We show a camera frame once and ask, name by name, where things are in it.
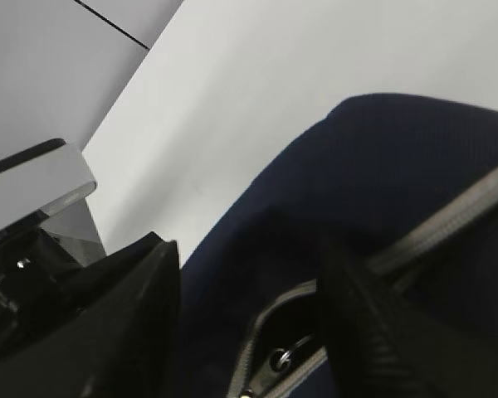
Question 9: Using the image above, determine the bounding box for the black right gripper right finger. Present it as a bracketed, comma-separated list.
[317, 239, 498, 397]

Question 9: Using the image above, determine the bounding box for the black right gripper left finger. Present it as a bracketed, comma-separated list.
[0, 239, 181, 397]

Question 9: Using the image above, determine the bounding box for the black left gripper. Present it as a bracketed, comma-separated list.
[0, 229, 162, 361]

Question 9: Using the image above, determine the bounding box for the navy blue lunch bag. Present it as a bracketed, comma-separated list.
[163, 94, 498, 397]

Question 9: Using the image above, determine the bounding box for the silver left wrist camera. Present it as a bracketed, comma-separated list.
[0, 138, 97, 240]

